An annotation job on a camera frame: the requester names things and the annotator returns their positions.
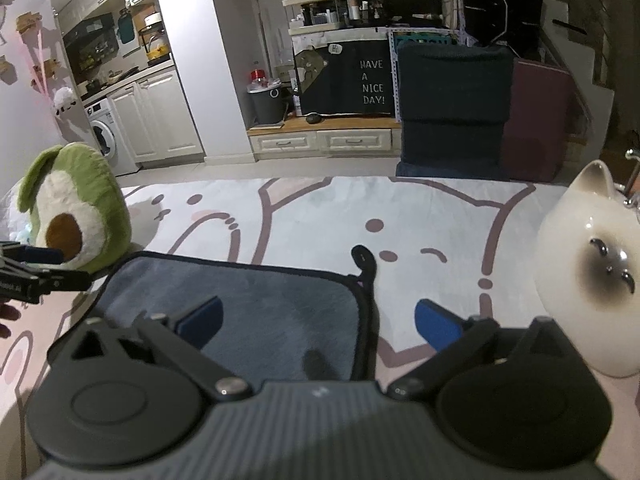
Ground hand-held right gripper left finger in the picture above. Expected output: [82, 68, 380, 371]
[47, 296, 252, 404]

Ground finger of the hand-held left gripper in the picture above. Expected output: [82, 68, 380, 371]
[0, 241, 66, 267]
[30, 270, 94, 295]

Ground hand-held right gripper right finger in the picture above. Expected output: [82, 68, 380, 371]
[387, 299, 577, 402]

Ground grey towel with black trim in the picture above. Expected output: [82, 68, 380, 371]
[92, 245, 379, 384]

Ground person's left hand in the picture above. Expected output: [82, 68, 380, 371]
[0, 304, 22, 339]

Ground green avocado plush toy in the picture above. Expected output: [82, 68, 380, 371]
[17, 144, 134, 274]

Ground white washing machine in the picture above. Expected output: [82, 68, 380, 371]
[82, 97, 139, 177]

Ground cat print blanket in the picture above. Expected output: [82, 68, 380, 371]
[0, 175, 640, 480]

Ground white cat face plush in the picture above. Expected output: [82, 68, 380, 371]
[534, 160, 640, 379]

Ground small white plush figure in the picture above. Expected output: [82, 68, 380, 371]
[53, 87, 82, 112]

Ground white kitchen base cabinets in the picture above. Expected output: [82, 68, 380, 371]
[107, 66, 206, 165]

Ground white drawer platform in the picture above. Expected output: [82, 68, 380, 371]
[247, 117, 402, 162]

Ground dark blue folding floor chair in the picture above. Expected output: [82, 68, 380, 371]
[395, 41, 516, 181]

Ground grey trash bin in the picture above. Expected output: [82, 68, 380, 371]
[246, 85, 286, 126]

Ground maroon cushion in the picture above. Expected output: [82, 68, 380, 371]
[502, 57, 577, 184]

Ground glass jug with yellow contents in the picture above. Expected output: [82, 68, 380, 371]
[145, 32, 169, 62]

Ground chrome metal fixture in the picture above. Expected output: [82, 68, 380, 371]
[621, 148, 640, 211]

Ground black printed cloth cover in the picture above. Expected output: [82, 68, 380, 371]
[294, 37, 397, 117]

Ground white storage shelf rack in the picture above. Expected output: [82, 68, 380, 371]
[282, 0, 352, 37]

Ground wooden staircase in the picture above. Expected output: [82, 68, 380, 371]
[530, 0, 640, 153]

